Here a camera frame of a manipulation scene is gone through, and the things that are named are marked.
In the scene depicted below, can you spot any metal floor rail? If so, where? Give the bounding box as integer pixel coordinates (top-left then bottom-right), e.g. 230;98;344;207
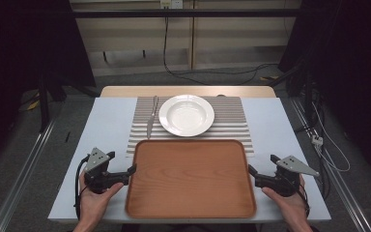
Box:
289;96;371;232
0;118;56;232

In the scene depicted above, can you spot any silver fork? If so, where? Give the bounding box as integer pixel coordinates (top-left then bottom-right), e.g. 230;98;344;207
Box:
146;95;159;140

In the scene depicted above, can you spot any black metal stand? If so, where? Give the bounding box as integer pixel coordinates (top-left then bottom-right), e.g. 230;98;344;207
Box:
38;72;52;133

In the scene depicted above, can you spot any person's right hand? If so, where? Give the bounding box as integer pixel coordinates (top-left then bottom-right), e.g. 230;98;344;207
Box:
261;174;310;227

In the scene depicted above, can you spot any black horizontal bar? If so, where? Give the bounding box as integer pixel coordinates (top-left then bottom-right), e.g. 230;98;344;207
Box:
71;8;304;19

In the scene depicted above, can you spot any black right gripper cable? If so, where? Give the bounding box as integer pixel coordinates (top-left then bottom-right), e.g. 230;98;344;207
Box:
297;183;311;218

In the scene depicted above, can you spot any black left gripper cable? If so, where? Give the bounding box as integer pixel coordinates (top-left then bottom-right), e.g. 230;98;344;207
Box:
73;154;91;220

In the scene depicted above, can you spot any white round plate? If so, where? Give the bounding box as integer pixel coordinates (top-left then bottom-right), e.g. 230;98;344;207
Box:
158;94;215;138

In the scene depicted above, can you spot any person's left hand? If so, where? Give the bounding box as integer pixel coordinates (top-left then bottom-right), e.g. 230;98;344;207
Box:
77;171;125;227

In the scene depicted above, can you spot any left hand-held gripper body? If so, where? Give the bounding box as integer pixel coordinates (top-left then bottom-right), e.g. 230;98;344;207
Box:
83;147;130;195

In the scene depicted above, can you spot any long black floor cable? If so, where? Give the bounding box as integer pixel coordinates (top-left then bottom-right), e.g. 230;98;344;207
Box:
162;15;279;87

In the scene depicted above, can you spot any white wall socket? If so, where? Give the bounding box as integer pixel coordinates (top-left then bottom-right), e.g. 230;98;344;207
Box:
159;0;185;10

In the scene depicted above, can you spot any striped placemat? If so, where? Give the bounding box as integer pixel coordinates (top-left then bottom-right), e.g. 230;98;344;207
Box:
126;96;256;159

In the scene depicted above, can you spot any white cable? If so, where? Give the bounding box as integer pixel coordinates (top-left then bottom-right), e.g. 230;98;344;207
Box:
311;101;352;173

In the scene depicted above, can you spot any black curtain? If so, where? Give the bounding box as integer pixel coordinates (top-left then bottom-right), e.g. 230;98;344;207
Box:
0;0;97;175
277;0;371;185

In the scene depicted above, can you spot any brown wooden tray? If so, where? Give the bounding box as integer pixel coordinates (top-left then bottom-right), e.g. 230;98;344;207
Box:
125;138;258;219

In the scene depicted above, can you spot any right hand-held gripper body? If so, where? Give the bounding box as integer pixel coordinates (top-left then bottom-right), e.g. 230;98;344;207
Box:
255;155;321;198

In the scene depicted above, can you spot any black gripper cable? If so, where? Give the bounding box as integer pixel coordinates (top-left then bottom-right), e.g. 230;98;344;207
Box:
297;183;311;218
73;154;91;220

